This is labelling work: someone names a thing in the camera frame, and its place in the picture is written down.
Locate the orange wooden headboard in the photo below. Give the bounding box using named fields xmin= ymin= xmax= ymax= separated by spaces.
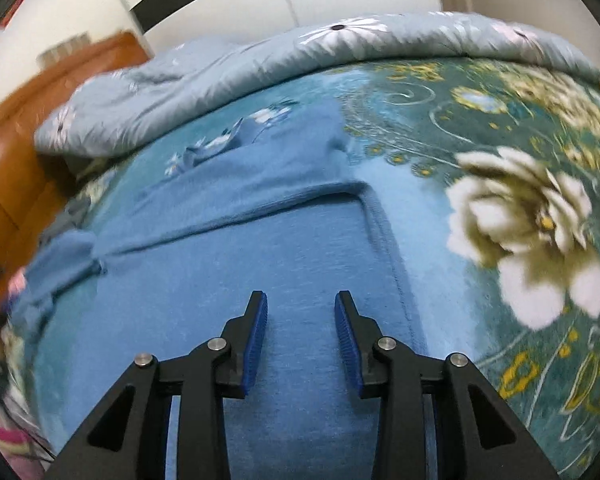
xmin=0 ymin=30 xmax=153 ymax=271

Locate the teal floral bed blanket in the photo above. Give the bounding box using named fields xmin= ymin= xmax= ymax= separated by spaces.
xmin=2 ymin=55 xmax=600 ymax=480

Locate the blue knit sweater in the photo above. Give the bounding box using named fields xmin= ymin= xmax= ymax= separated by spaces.
xmin=10 ymin=105 xmax=431 ymax=480

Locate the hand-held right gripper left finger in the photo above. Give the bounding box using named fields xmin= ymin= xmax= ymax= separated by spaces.
xmin=47 ymin=290 xmax=269 ymax=480

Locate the pink striped cloth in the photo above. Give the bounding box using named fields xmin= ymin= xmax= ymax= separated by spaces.
xmin=0 ymin=400 xmax=51 ymax=476

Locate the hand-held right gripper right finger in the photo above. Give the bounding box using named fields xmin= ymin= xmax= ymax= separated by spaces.
xmin=334 ymin=290 xmax=561 ymax=480

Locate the light blue floral quilt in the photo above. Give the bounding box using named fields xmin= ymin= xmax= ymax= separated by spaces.
xmin=34 ymin=11 xmax=600 ymax=156

